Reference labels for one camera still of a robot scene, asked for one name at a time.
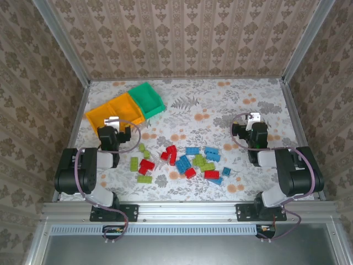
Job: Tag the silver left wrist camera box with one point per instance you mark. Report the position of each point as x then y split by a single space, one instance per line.
111 122

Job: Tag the aluminium table edge rail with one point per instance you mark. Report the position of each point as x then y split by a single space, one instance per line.
193 79

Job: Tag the black wiring port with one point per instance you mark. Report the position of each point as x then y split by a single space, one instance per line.
113 229
266 229

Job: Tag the yellow plastic bin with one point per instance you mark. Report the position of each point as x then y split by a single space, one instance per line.
96 116
124 106

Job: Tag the aluminium table side rail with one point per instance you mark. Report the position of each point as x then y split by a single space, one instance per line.
80 110
293 110

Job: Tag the green plastic bin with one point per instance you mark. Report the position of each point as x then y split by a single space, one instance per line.
143 96

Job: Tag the long red lego brick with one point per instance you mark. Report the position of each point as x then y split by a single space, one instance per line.
211 174

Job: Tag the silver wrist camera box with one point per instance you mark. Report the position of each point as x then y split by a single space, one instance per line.
111 122
253 117

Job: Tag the red angled lego piece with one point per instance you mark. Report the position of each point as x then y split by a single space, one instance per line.
147 164

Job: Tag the grey metal lower shelf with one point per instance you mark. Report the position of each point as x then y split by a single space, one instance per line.
187 251

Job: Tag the floral patterned table cover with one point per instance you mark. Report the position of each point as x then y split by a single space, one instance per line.
248 91

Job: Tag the long green lego brick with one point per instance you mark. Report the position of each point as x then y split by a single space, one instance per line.
134 164
144 179

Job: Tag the red arch lego piece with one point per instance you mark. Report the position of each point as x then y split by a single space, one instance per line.
172 150

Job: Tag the large blue lego brick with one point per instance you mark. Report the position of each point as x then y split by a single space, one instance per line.
182 164

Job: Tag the aluminium corner post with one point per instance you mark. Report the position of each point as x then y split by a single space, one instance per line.
306 41
63 41

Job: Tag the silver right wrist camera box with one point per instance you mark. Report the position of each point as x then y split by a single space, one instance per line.
253 117

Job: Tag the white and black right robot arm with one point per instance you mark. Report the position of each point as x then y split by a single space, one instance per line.
298 176

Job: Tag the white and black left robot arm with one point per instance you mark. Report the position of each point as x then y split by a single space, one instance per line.
82 176

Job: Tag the small red lego brick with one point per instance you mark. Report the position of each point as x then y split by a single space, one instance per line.
142 171

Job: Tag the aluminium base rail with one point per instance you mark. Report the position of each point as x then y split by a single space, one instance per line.
187 211

